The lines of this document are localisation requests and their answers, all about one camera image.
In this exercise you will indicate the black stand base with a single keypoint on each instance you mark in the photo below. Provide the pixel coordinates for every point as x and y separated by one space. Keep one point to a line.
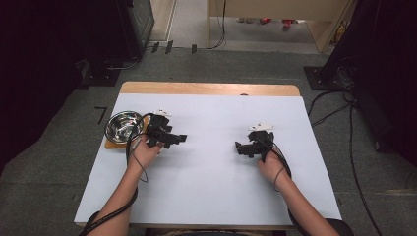
319 78
101 77

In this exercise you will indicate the person's right hand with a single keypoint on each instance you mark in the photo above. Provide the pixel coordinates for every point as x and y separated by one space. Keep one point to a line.
272 168

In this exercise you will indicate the person's left hand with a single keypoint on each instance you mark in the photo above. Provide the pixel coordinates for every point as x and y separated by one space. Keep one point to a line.
144 155

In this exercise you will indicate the stainless steel bowl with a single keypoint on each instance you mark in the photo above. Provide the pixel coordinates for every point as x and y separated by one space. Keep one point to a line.
123 128

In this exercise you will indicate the dark cabinet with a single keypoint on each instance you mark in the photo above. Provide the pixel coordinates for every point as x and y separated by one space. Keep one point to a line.
144 23

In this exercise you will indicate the white table cover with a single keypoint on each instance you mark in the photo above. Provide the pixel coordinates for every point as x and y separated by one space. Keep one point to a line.
216 111

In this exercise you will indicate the square wooden trivet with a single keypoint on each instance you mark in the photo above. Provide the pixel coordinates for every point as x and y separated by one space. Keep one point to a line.
112 145

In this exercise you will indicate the black curtain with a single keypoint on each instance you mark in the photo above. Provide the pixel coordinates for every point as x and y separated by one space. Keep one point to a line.
387 49
39 65

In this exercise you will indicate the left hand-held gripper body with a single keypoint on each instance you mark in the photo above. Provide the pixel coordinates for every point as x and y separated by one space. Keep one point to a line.
157 129

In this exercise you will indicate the small red item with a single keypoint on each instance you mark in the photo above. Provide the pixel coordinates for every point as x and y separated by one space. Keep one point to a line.
287 23
265 21

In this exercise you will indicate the wooden table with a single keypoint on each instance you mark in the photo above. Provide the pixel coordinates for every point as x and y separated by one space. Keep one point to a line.
209 88

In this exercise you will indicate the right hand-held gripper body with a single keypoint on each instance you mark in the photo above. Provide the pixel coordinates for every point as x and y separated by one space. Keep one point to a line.
261 142

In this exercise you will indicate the light wooden furniture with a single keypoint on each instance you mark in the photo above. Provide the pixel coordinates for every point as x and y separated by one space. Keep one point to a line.
278 8

